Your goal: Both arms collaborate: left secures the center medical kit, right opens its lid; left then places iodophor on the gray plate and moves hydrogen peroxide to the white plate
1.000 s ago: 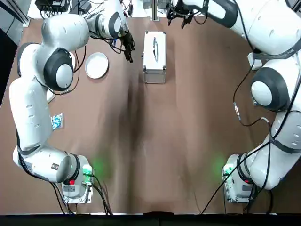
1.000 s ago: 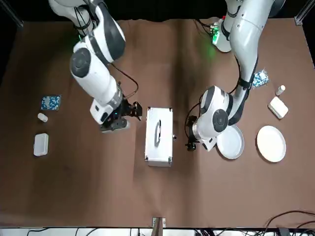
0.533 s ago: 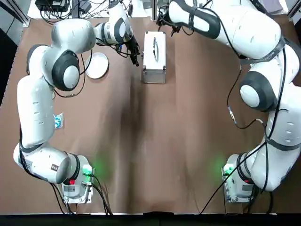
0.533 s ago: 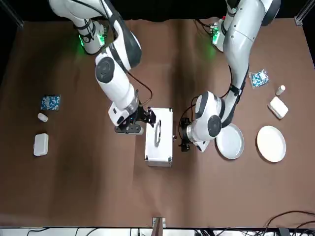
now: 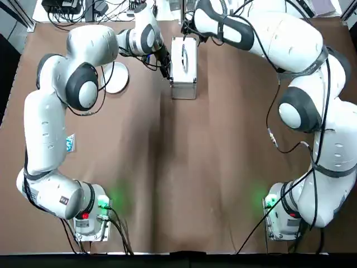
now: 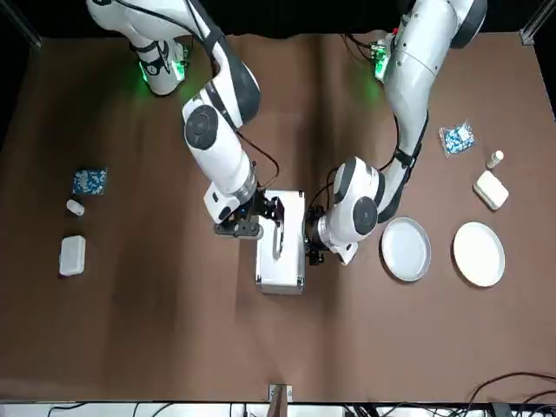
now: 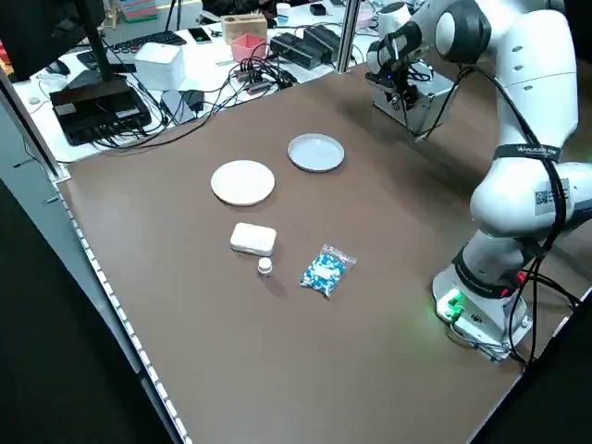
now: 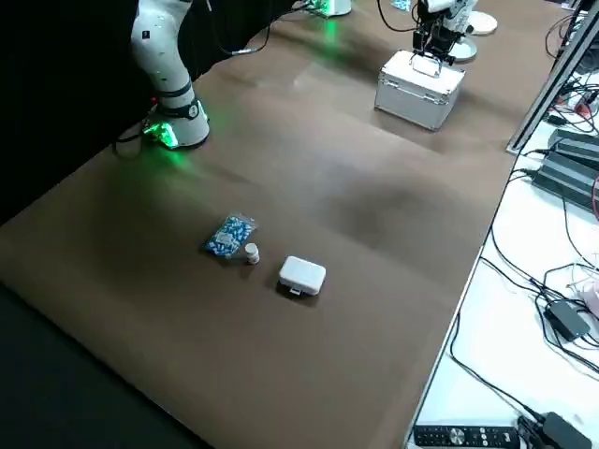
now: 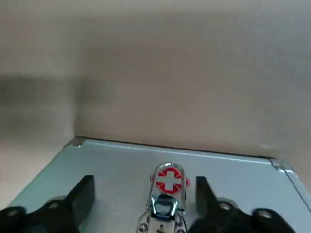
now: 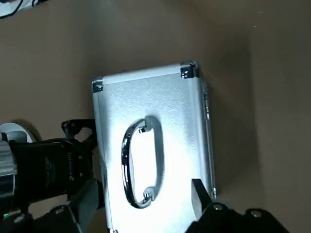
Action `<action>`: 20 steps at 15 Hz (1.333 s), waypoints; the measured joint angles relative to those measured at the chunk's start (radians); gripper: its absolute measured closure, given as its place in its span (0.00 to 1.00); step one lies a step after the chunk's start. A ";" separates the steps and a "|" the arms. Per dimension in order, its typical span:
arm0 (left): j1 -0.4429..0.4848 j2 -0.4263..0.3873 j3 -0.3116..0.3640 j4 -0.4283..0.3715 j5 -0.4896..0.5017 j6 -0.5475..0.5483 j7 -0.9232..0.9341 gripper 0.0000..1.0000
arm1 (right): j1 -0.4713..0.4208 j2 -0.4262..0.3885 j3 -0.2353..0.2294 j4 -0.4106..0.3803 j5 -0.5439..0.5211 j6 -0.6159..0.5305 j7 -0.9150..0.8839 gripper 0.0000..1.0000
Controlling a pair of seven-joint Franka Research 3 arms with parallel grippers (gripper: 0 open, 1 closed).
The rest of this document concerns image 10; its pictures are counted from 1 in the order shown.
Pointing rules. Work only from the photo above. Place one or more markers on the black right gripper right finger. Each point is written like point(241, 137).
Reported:
point(201, 201)

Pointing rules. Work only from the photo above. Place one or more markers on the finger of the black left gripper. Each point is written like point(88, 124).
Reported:
point(68, 126)

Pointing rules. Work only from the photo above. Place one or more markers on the aluminium medical kit case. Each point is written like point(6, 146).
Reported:
point(170, 109)

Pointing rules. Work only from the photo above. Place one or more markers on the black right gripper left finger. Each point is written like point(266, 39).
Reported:
point(87, 196)

